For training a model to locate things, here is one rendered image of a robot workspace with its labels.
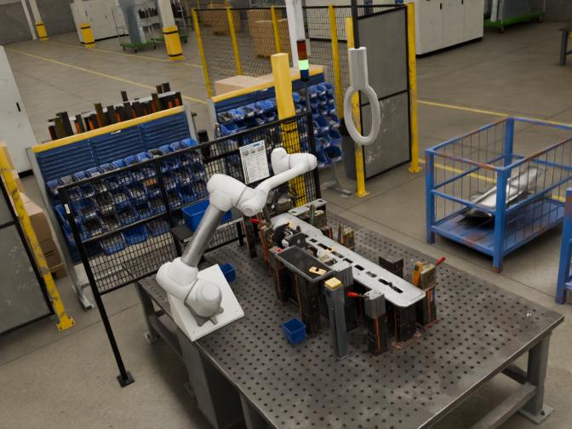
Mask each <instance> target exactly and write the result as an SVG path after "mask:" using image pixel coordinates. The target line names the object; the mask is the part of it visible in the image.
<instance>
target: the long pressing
mask: <svg viewBox="0 0 572 429"><path fill-rule="evenodd" d="M271 221H272V224H273V225H275V226H274V227H273V231H274V230H275V228H276V227H277V226H280V225H282V224H283V223H284V222H285V221H287V222H290V223H293V224H294V225H293V226H292V228H293V229H295V230H296V227H297V226H300V228H301V232H303V233H304V234H305V235H307V236H308V237H307V238H306V244H308V245H310V246H311V247H313V248H314V249H316V250H317V257H321V256H323V255H328V256H330V257H332V258H334V257H335V258H336V259H337V260H338V262H340V261H342V260H344V259H348V260H350V261H352V262H353V263H352V275H353V280H354V281H356V282H358V283H360V284H361V285H363V286H364V287H365V288H367V289H369V290H372V289H379V290H381V291H382V292H384V293H385V300H387V301H389V302H390V303H392V304H393V305H394V306H396V307H399V308H405V307H408V306H410V305H412V304H414V303H415V302H416V301H418V300H421V299H423V298H424V297H425V296H426V293H425V291H423V290H421V289H419V288H417V287H415V286H414V285H413V284H411V283H408V282H406V281H405V280H403V279H402V278H400V277H398V276H396V275H394V274H392V273H390V272H389V271H387V270H385V269H384V268H382V267H380V266H377V265H376V264H375V263H373V262H371V261H369V260H367V259H365V258H363V257H362V256H361V255H358V254H356V253H354V252H353V251H351V250H350V249H347V248H346V247H344V246H342V245H340V244H338V243H337V242H335V241H333V240H331V239H330V238H328V237H325V236H324V235H323V234H322V232H321V231H320V230H319V229H317V228H316V227H314V226H311V225H310V224H308V223H306V222H305V221H303V220H301V219H299V218H297V217H295V216H293V215H292V214H290V213H284V214H281V215H278V216H276V217H273V218H271ZM311 239H314V240H316V241H317V242H315V243H313V242H311V241H310V240H311ZM320 243H321V244H323V245H324V246H326V247H328V248H332V247H336V248H337V249H336V250H334V252H336V253H338V254H340V255H342V256H344V257H343V258H341V259H340V258H339V257H337V256H335V255H333V254H331V252H330V253H328V254H325V253H324V250H325V249H323V248H321V247H320V246H318V244H320ZM356 265H359V266H361V267H362V268H364V270H363V271H360V270H358V269H357V268H356V267H354V266H356ZM366 272H371V273H373V274H375V275H376V276H377V277H371V276H369V275H367V274H366ZM358 274H359V275H358ZM380 279H383V280H385V281H387V282H388V283H389V282H392V285H393V286H392V287H397V288H398V289H401V290H402V291H403V292H402V293H401V294H399V293H398V292H396V291H395V290H393V289H392V287H389V286H388V285H389V284H388V285H385V284H383V283H381V282H379V281H378V280H380Z"/></svg>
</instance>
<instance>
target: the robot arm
mask: <svg viewBox="0 0 572 429"><path fill-rule="evenodd" d="M316 167H317V159H316V157H315V156H313V155H312V154H307V153H299V154H292V155H290V154H287V153H286V151H285V150H284V149H283V148H277V149H274V150H273V151H272V169H273V171H274V175H275V176H273V177H271V178H269V179H267V180H265V181H263V182H262V183H260V184H259V185H258V186H257V187H256V188H255V189H252V188H249V187H247V186H246V185H244V184H243V183H242V182H240V181H239V180H236V179H234V178H232V177H231V176H228V175H225V174H214V175H213V176H212V177H211V179H210V180H209V182H208V184H207V190H208V192H209V193H210V198H209V202H210V204H209V206H208V207H207V209H206V211H205V213H204V215H203V218H202V219H201V220H200V222H199V224H198V226H197V229H196V231H195V232H194V234H193V236H192V238H191V240H190V242H189V243H188V245H187V247H186V250H185V251H184V253H183V255H182V256H181V257H180V258H177V259H175V260H174V261H173V262H172V263H171V262H168V263H165V264H164V265H162V266H161V267H160V269H159V271H158V273H157V276H156V279H157V283H158V284H159V285H160V287H161V288H162V289H164V290H165V291H166V292H167V293H169V294H171V295H173V296H174V297H175V298H177V299H179V300H183V301H184V306H186V307H187V308H188V310H189V311H190V313H191V314H192V315H193V317H194V318H195V319H196V321H197V325H198V326H199V327H202V326H203V325H204V324H205V323H206V322H208V321H209V320H210V321H211V322H212V323H213V324H214V325H216V324H217V323H218V321H217V319H216V317H215V316H217V315H218V314H221V313H223V312H224V308H223V307H221V306H220V304H221V301H222V293H221V290H220V287H219V286H218V285H217V284H215V283H212V282H208V281H204V280H202V279H199V278H198V277H197V273H198V269H197V264H198V262H199V261H200V259H201V257H202V255H203V253H204V251H205V249H206V248H207V246H208V245H209V242H210V240H211V238H212V237H213V236H214V234H215V231H216V229H217V227H218V226H219V224H220V222H221V220H222V218H223V217H224V215H225V213H226V211H228V210H230V209H231V208H232V207H233V206H234V207H236V208H238V209H240V210H241V212H242V213H243V214H244V215H246V216H253V215H256V214H258V213H259V212H260V211H261V210H262V208H263V207H264V205H265V203H266V200H267V195H268V192H269V191H270V190H271V189H272V188H273V187H275V186H277V190H275V189H274V190H273V196H272V202H271V204H273V205H274V208H275V209H276V213H278V214H279V209H278V204H277V202H278V200H279V198H280V197H281V196H282V194H284V193H287V192H288V193H290V194H291V195H292V196H293V197H292V200H293V206H294V207H296V198H297V196H298V195H299V194H298V193H297V191H296V190H295V189H294V187H293V185H292V184H289V182H288V180H291V179H293V178H294V177H296V176H297V175H299V174H304V173H305V172H307V171H309V170H313V169H315V168H316ZM289 188H291V189H292V191H293V192H294V193H293V192H291V191H290V190H289Z"/></svg>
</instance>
